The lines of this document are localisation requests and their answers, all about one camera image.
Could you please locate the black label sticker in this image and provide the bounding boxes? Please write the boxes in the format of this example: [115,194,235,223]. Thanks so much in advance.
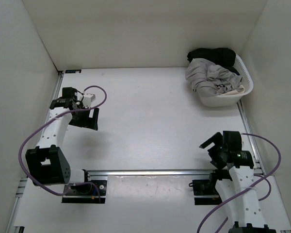
[65,69,81,74]

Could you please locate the beige trousers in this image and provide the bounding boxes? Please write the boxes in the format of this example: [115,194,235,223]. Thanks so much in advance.
[223,90,239,96]

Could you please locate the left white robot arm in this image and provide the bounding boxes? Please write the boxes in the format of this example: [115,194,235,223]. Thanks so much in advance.
[25,87,99,194]

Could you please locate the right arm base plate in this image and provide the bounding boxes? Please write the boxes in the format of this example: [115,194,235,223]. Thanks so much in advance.
[189,180,222,206]

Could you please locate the front aluminium rail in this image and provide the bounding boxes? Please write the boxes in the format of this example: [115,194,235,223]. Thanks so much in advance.
[87,169,212,177]

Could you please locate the white laundry basket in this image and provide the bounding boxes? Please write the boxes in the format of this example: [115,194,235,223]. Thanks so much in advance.
[199,54,254,107]

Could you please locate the grey trousers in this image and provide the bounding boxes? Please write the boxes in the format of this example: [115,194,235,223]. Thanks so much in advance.
[185,58,245,97]

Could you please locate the aluminium rail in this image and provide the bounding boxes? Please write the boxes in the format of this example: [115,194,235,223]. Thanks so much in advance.
[50,71,65,103]
[87,169,212,177]
[237,100,265,175]

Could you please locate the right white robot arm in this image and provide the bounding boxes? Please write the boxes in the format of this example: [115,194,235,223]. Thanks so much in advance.
[197,131,278,233]

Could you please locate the left aluminium rail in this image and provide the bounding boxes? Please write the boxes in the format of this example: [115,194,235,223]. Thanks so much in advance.
[50,71,65,103]

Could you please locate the right aluminium rail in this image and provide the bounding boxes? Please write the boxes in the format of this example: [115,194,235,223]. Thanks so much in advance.
[237,100,265,175]

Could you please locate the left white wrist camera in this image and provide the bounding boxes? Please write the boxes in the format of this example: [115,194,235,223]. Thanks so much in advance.
[81,94,96,108]

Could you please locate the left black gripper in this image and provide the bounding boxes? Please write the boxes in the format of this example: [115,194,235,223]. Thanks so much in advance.
[69,104,99,131]

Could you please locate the black trousers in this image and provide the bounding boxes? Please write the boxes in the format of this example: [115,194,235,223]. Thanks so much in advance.
[187,48,239,75]

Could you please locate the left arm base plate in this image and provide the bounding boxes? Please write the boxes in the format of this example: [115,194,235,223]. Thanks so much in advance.
[62,180,107,204]

